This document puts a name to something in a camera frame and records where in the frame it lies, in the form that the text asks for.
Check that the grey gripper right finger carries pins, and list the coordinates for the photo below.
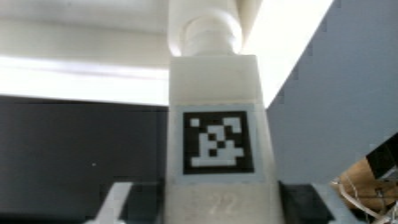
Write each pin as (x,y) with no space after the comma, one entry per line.
(341,214)

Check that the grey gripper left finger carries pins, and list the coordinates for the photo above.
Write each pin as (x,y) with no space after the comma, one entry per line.
(110,210)

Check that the white table leg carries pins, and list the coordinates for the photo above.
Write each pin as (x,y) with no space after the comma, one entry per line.
(220,181)

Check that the white square tabletop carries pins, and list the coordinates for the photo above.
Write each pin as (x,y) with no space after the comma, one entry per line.
(85,47)

